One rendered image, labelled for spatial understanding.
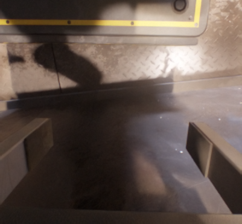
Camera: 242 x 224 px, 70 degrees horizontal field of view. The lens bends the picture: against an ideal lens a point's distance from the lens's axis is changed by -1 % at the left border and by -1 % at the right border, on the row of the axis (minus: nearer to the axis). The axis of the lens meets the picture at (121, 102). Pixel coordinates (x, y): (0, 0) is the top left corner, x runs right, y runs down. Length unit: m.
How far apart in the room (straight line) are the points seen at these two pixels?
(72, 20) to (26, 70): 0.48
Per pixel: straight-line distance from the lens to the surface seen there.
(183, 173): 0.30
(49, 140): 0.17
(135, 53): 0.80
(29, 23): 0.54
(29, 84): 0.92
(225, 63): 0.91
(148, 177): 0.29
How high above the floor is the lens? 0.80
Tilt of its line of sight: 75 degrees down
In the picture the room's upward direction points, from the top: 175 degrees counter-clockwise
